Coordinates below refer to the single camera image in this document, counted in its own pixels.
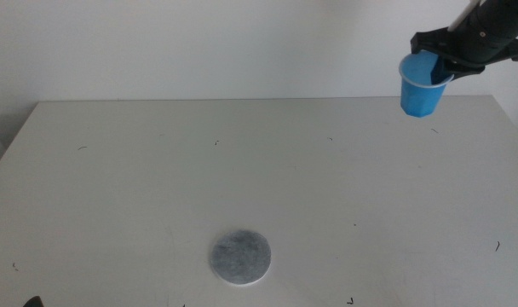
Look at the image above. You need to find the white cable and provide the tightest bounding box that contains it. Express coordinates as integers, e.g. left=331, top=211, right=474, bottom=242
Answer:
left=447, top=0, right=482, bottom=33

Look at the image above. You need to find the round grey cup mat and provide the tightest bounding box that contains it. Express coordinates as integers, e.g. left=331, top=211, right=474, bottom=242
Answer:
left=209, top=229, right=273, bottom=287

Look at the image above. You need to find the blue plastic cup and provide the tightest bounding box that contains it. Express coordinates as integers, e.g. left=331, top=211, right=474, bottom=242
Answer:
left=398, top=50, right=455, bottom=119

